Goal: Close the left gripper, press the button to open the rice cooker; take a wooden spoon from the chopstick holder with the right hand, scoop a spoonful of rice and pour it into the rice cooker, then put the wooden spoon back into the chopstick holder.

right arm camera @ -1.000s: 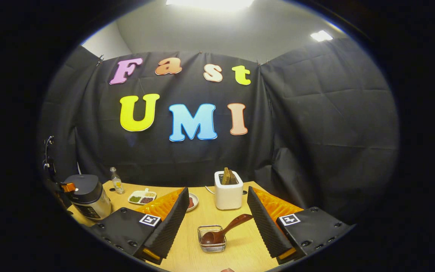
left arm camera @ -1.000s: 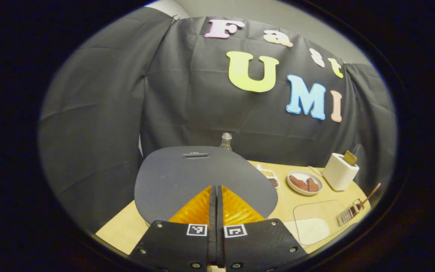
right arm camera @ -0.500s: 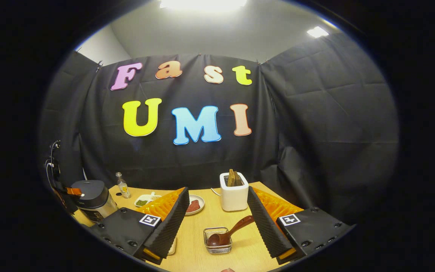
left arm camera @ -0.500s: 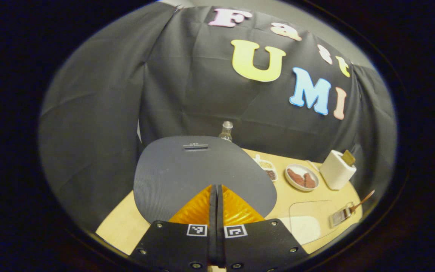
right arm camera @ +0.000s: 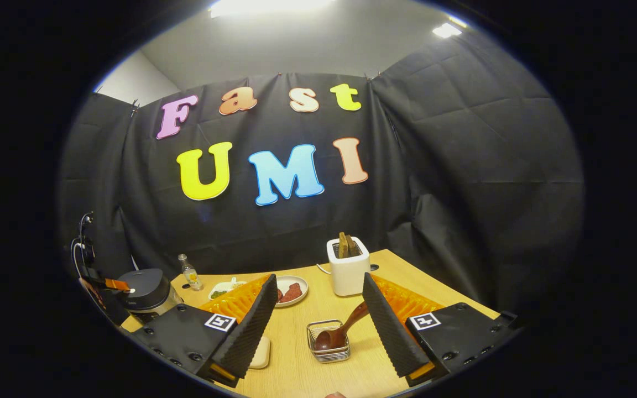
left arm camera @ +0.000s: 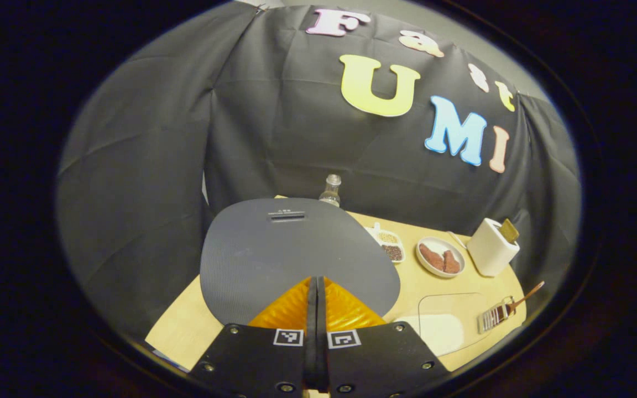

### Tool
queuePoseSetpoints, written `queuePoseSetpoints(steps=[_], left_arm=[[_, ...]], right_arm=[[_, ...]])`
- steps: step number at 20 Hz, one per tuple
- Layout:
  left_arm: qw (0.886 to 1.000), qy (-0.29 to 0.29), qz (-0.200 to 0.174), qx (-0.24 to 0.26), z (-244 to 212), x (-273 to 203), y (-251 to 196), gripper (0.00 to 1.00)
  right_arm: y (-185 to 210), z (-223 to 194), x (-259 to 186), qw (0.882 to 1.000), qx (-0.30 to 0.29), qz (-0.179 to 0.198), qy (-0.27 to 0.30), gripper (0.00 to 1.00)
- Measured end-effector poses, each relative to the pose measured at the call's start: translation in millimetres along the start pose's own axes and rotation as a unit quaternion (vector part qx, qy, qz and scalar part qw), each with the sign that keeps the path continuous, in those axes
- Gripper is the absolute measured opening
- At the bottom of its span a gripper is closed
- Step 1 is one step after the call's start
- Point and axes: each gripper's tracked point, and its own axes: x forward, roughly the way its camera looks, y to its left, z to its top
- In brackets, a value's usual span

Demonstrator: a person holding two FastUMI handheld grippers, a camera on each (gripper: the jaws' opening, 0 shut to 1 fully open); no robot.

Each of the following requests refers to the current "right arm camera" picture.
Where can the brown wooden spoon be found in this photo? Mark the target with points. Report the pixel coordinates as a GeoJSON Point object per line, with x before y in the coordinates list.
{"type": "Point", "coordinates": [332, 337]}

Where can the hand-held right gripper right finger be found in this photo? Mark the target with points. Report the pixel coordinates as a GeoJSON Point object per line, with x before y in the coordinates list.
{"type": "Point", "coordinates": [387, 331]}

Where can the brown toast slice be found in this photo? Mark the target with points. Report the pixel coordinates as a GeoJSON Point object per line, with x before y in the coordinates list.
{"type": "Point", "coordinates": [343, 246]}
{"type": "Point", "coordinates": [353, 247]}

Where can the black backdrop cloth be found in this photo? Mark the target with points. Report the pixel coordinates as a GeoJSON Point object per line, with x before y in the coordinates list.
{"type": "Point", "coordinates": [462, 166]}

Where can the white toaster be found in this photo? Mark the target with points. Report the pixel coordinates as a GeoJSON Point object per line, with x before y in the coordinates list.
{"type": "Point", "coordinates": [349, 273]}

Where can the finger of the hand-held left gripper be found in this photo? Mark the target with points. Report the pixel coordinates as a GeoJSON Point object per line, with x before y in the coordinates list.
{"type": "Point", "coordinates": [116, 284]}

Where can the white round plate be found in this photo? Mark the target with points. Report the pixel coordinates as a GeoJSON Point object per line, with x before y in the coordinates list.
{"type": "Point", "coordinates": [299, 283]}

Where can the clear container of white rice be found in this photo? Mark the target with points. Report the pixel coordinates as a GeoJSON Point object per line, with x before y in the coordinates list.
{"type": "Point", "coordinates": [262, 354]}

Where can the red-brown meat piece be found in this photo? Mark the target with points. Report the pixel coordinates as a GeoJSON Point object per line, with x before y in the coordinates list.
{"type": "Point", "coordinates": [280, 294]}
{"type": "Point", "coordinates": [292, 293]}

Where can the small glass bottle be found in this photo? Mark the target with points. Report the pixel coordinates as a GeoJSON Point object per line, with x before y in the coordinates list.
{"type": "Point", "coordinates": [191, 276]}

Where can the large ceiling light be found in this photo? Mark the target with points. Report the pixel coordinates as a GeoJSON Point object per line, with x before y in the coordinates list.
{"type": "Point", "coordinates": [269, 5]}

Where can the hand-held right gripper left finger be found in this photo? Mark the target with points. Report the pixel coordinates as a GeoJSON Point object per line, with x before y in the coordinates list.
{"type": "Point", "coordinates": [252, 326]}

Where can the white divided seasoning dish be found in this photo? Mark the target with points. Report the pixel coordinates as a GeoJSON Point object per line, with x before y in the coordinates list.
{"type": "Point", "coordinates": [224, 288]}

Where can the dark grey rice cooker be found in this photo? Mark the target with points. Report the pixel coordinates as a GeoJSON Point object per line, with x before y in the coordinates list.
{"type": "Point", "coordinates": [147, 293]}

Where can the small ceiling light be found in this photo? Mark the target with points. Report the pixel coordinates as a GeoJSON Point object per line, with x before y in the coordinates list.
{"type": "Point", "coordinates": [447, 30]}

